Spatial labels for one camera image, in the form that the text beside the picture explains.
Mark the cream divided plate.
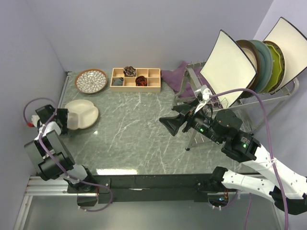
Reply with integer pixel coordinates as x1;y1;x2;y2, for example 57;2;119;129
64;99;99;130

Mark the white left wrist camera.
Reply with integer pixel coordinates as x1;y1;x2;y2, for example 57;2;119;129
27;115;42;128

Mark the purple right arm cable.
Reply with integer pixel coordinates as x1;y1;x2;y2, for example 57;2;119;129
210;88;290;230

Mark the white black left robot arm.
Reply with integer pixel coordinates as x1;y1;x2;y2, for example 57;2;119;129
24;104;96;193

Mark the brown rimmed cream plate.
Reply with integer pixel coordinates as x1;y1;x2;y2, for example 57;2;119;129
236;39;261;90

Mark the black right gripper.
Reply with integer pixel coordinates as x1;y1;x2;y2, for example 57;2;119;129
159;98;224;144

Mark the orange black rolled fabric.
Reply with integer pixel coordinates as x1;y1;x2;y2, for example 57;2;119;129
135;76;148;87

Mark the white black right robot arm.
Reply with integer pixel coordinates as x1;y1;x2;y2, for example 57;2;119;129
159;104;307;215

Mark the steel dish rack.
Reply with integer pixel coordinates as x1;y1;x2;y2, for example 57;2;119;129
169;62;299;151

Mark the purple cloth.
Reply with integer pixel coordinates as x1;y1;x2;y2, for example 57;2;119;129
161;61;204;104

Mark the white square plate black rim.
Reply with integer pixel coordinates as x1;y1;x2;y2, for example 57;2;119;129
200;30;256;94

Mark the rear white square plate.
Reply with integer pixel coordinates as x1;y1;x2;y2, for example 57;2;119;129
264;17;307;90

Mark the teal round plate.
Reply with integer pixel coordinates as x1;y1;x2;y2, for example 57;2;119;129
250;40;273;93

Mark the wooden compartment tray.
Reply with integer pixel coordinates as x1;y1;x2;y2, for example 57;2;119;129
110;68;161;93

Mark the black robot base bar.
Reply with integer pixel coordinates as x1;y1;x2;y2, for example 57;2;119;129
67;173;240;208

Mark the brown patterned rolled fabric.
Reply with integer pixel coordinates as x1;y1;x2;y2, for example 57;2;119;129
123;66;136;77

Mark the floral patterned round plate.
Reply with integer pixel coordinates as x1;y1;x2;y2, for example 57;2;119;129
74;69;107;94

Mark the dark grey rolled fabric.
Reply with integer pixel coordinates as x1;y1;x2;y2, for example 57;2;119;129
112;78;124;86

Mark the green scalloped plate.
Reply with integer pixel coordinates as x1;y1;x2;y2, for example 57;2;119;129
262;41;285;93

